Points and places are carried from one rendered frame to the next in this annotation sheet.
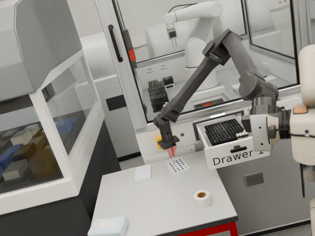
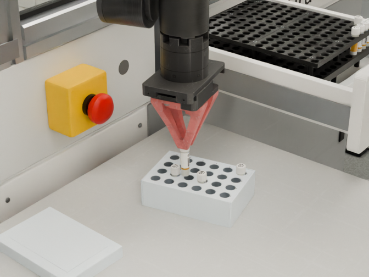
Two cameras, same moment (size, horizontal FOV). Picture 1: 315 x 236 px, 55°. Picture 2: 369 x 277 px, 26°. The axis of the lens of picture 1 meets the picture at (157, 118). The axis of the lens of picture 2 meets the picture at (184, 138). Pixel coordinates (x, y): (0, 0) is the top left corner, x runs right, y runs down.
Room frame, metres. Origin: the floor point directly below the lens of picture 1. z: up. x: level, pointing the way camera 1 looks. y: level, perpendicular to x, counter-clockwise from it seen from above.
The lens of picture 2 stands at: (0.88, 0.68, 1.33)
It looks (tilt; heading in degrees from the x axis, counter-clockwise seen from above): 29 degrees down; 306
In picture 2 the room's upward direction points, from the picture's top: straight up
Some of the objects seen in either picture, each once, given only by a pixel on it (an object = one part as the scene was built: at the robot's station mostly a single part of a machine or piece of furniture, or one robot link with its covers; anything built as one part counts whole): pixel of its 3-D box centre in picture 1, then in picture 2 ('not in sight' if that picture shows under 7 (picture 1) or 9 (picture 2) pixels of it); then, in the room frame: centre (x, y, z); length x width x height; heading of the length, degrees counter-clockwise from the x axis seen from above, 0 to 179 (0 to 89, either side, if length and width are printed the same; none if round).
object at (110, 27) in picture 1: (115, 44); not in sight; (1.53, 0.11, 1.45); 0.05 x 0.03 x 0.19; 178
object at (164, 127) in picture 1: (164, 125); (179, 8); (1.39, -0.02, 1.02); 0.07 x 0.06 x 0.07; 14
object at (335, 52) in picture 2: (230, 138); (342, 45); (1.31, -0.32, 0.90); 0.18 x 0.02 x 0.01; 88
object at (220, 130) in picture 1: (225, 135); (280, 46); (1.41, -0.32, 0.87); 0.22 x 0.18 x 0.06; 178
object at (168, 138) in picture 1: (167, 137); (184, 58); (1.38, -0.02, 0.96); 0.10 x 0.07 x 0.07; 101
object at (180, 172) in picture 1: (178, 168); (198, 187); (1.37, -0.04, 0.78); 0.12 x 0.08 x 0.04; 11
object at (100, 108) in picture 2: not in sight; (98, 107); (1.50, 0.01, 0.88); 0.04 x 0.03 x 0.04; 88
